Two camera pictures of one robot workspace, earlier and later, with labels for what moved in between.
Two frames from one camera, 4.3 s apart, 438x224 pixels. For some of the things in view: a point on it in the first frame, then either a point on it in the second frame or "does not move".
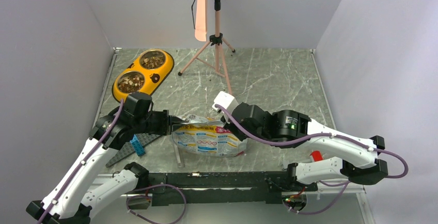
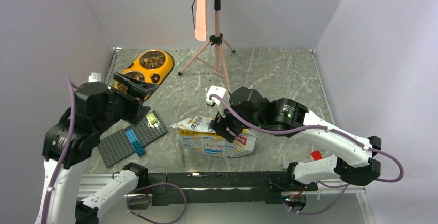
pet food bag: x=206 y=137 does not move
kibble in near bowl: x=130 y=83 does not move
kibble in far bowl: x=152 y=60 does not move
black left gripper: x=166 y=122 to x=136 y=112
